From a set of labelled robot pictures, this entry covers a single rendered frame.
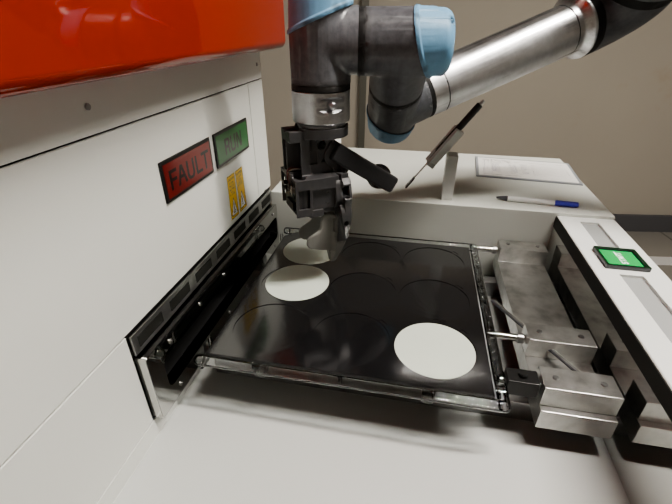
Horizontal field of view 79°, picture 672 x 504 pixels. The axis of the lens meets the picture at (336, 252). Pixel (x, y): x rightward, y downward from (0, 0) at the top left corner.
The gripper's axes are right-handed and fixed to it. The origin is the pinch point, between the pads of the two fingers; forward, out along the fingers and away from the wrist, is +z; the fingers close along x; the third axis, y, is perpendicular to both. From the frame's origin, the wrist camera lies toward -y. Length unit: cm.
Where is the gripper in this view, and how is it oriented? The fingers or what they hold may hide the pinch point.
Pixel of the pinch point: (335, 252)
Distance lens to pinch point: 64.5
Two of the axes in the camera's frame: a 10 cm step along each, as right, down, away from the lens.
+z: 0.0, 8.7, 4.9
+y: -9.2, 1.9, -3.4
